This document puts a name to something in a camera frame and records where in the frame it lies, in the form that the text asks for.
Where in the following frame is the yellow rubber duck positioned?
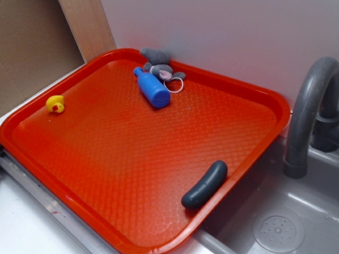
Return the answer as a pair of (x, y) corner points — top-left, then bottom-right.
(46, 95), (65, 113)

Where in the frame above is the blue plastic bottle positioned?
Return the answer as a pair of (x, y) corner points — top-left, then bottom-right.
(133, 67), (171, 108)

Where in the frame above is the red plastic tray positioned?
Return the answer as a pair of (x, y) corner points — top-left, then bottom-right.
(1, 49), (290, 253)

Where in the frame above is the grey plush mouse toy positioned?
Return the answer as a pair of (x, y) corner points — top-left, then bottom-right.
(140, 48), (186, 94)

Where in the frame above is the dark grey toy sausage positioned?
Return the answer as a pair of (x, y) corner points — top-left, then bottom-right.
(181, 160), (228, 210)

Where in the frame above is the grey plastic sink basin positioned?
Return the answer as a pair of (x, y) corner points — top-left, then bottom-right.
(194, 138), (338, 253)

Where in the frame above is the wooden board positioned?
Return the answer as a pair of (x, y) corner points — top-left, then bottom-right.
(59, 0), (116, 62)

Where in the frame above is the grey plastic faucet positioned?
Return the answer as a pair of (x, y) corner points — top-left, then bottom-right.
(283, 57), (338, 178)

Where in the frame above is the brown cardboard panel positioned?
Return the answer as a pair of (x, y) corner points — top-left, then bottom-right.
(1, 1), (84, 115)

